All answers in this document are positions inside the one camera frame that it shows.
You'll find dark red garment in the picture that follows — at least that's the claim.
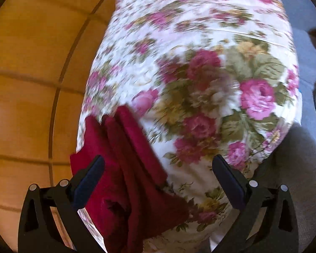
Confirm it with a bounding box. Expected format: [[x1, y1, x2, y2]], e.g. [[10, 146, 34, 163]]
[[70, 106, 189, 252]]

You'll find floral quilt bedspread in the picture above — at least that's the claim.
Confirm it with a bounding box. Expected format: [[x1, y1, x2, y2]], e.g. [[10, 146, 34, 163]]
[[77, 0, 299, 252]]

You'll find wooden panelled wardrobe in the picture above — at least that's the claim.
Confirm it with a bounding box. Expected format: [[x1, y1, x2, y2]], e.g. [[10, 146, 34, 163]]
[[0, 0, 115, 250]]

